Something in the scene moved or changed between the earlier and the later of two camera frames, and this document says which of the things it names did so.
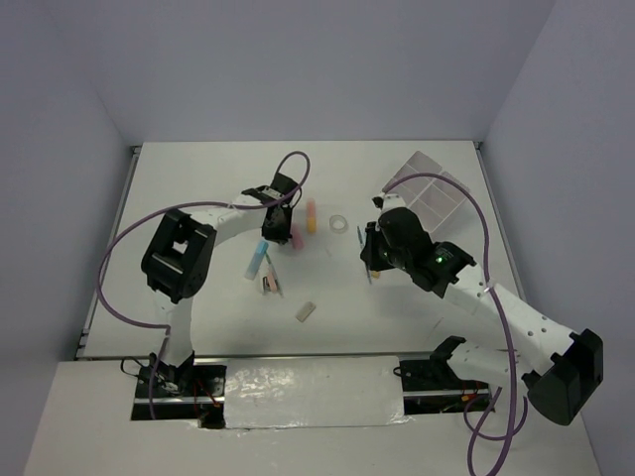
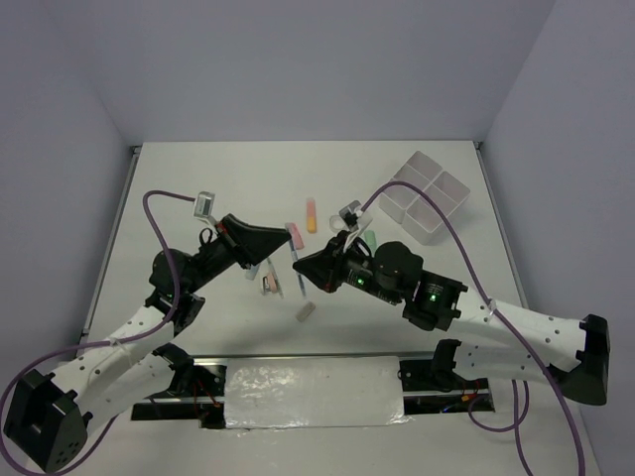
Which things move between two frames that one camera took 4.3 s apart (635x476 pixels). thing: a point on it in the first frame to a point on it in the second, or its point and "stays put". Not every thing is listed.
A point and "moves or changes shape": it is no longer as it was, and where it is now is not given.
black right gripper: [368, 254] to [323, 268]
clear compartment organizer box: [434, 199] stays put
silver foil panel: [263, 393] stays put
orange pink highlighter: [312, 215] stays put
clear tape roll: [338, 223] stays put
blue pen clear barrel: [362, 242] moves or changes shape
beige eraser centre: [306, 311] stays put
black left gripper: [281, 236] to [249, 244]
